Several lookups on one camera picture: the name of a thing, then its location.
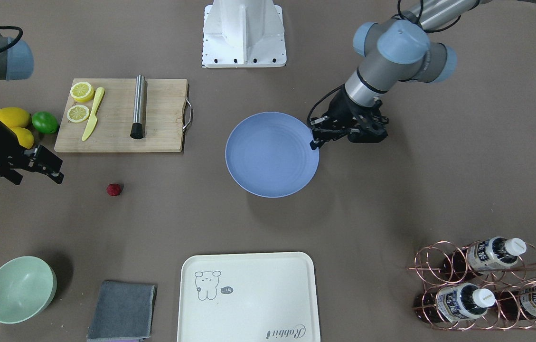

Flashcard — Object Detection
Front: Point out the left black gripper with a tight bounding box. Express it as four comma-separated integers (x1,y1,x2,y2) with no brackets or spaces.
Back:
310,87,389,150

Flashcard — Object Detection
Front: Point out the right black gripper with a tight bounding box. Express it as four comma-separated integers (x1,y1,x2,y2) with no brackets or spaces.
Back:
0,121,64,185

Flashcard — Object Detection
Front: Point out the blue plate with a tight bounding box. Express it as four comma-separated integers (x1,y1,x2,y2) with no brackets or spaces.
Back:
225,111,320,198

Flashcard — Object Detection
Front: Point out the red strawberry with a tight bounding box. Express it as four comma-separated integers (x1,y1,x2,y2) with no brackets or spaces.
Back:
106,183,123,197

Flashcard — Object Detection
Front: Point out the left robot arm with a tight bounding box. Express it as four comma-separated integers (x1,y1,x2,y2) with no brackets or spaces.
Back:
306,0,483,150

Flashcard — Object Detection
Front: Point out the whole yellow lemon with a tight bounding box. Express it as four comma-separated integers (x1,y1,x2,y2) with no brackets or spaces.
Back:
0,107,31,128
9,126,34,150

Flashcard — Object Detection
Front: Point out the green lime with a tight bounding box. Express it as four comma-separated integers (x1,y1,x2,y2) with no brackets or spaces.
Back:
31,111,59,134

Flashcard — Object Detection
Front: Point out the lemon half lower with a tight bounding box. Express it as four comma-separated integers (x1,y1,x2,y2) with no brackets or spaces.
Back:
66,104,90,123

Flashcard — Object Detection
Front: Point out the lemon half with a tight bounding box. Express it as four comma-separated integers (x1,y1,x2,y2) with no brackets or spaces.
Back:
66,104,90,123
69,81,95,103

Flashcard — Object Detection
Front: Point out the lemon half upper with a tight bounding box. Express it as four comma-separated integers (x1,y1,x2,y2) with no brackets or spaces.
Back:
69,81,95,103

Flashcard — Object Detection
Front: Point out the yellow plastic knife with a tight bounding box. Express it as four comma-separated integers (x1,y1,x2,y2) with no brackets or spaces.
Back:
81,87,105,141

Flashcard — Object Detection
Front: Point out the steel muddler black tip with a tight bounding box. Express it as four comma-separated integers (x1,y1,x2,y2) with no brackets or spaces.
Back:
130,74,148,139

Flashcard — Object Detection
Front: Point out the mint green bowl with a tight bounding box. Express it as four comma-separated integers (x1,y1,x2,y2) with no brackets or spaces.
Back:
0,256,57,324

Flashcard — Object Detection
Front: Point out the wooden cutting board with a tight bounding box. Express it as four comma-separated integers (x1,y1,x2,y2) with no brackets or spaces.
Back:
55,78,189,153

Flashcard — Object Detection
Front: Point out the cream rabbit tray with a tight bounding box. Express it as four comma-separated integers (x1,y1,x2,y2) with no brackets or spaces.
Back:
177,251,321,342

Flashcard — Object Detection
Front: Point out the grey folded cloth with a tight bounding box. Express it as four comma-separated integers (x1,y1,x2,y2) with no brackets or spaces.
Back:
87,281,156,342

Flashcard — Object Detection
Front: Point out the tea bottle white cap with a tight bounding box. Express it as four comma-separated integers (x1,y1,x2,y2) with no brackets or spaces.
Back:
440,236,527,281

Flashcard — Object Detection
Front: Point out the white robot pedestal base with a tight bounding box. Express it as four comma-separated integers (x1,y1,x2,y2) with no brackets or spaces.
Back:
201,0,287,68

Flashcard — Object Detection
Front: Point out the copper wire bottle rack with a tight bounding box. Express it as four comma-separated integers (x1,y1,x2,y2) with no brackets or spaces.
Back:
411,236,536,331

